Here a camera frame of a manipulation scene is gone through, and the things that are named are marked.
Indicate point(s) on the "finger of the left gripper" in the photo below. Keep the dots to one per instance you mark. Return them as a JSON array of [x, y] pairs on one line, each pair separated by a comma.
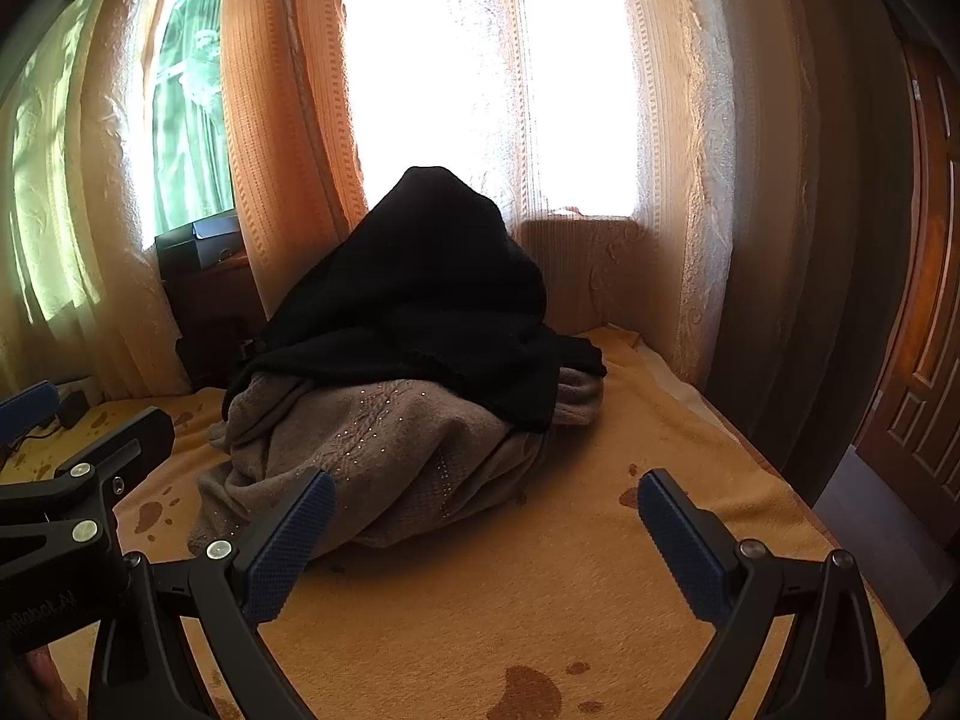
[[120, 449], [26, 410]]

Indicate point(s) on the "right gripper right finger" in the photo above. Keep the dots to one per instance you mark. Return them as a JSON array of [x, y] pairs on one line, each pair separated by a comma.
[[830, 665]]

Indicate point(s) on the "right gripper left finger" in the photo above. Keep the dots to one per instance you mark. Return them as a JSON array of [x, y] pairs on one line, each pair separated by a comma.
[[143, 666]]

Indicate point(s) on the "black knit sweater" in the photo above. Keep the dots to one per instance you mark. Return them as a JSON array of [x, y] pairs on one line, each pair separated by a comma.
[[429, 286]]

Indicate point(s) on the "black charger adapter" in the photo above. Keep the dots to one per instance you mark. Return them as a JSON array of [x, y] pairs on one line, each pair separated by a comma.
[[73, 406]]

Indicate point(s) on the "cream lace curtain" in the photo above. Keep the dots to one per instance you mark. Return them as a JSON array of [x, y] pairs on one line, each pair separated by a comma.
[[82, 296]]

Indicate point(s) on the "wooden nightstand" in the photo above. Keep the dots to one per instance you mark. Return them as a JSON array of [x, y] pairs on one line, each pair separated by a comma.
[[219, 313]]

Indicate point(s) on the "dark box on nightstand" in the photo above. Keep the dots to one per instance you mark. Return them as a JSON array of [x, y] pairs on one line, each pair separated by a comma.
[[199, 245]]

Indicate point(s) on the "taupe knit sweater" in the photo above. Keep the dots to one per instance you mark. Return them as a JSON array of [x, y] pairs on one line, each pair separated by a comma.
[[407, 457]]

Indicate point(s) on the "orange paw print blanket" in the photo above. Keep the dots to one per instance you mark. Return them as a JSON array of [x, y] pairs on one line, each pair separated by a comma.
[[554, 604]]

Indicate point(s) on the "brown wooden door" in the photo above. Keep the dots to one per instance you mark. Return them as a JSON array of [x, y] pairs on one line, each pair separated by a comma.
[[910, 436]]

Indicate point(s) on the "orange woven curtain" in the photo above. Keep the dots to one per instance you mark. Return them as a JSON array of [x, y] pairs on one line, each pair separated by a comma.
[[291, 148]]

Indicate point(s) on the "right side cream curtain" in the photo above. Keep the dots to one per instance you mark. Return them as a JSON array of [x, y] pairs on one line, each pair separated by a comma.
[[776, 184]]

